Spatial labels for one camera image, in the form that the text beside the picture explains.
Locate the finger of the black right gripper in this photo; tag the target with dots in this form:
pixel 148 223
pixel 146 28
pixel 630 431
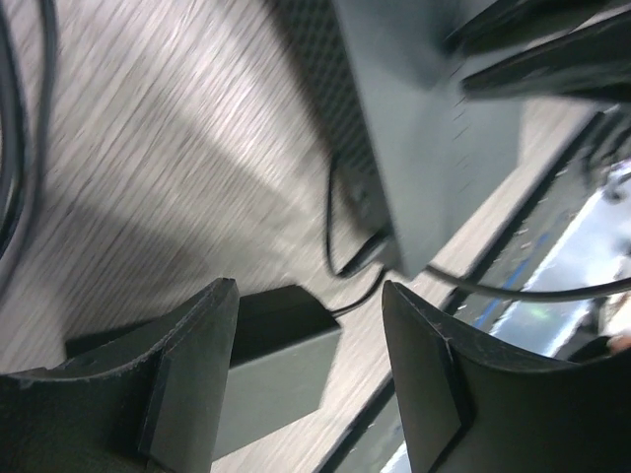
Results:
pixel 592 63
pixel 508 23

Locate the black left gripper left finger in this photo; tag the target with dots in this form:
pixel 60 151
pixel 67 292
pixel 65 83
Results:
pixel 147 401

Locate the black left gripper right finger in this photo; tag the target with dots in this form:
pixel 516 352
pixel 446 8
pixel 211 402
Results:
pixel 470 402

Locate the black network switch box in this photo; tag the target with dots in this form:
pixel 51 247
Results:
pixel 418 158

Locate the black braided cable teal boot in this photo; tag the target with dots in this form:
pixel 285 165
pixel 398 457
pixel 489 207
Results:
pixel 22 156

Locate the black power adapter brick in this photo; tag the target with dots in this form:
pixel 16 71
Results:
pixel 282 353

